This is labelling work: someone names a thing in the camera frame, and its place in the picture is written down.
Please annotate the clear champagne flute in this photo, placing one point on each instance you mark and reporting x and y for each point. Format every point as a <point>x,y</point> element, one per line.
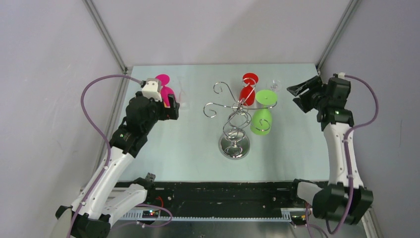
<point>182,96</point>

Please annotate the circuit board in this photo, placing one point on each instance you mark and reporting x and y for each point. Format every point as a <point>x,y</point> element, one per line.
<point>150,214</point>
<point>299,221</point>

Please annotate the pink wine glass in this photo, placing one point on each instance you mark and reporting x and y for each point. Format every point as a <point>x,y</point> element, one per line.
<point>165,90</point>

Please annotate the green wine glass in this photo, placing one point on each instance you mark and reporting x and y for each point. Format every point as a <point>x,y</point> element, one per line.
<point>261,123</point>

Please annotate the right aluminium frame post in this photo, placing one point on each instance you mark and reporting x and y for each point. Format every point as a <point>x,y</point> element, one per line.
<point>339,30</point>

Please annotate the clear wine glass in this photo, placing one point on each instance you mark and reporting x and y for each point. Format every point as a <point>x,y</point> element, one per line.
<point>274,85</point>

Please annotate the aluminium frame post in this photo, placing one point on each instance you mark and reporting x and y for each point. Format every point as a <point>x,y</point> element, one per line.
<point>339,30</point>
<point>98,21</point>

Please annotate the left circuit board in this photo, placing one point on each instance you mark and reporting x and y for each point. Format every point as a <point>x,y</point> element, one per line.
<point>150,214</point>

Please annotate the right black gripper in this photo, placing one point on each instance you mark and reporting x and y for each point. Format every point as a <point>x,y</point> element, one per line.
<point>314,84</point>

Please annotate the right circuit board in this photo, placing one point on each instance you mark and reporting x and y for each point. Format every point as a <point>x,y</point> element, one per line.
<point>299,221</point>

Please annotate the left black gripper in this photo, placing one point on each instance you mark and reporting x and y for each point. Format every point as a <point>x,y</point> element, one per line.
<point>171,113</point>

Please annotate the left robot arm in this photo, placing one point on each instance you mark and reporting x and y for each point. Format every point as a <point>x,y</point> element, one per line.
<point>92,214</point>

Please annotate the chrome wine glass rack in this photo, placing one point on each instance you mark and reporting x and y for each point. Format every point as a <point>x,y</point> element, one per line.
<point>233,143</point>

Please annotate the left aluminium frame post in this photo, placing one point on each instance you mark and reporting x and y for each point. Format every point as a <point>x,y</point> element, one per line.
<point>98,21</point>

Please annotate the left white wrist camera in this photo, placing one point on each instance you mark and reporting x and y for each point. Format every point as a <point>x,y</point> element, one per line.
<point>151,89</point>

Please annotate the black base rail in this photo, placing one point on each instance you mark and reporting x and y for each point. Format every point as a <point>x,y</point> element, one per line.
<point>222,200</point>

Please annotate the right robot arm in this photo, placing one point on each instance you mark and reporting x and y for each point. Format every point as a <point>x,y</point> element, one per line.
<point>345,199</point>

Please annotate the red wine glass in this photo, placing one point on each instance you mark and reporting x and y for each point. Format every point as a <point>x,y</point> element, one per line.
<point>247,94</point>

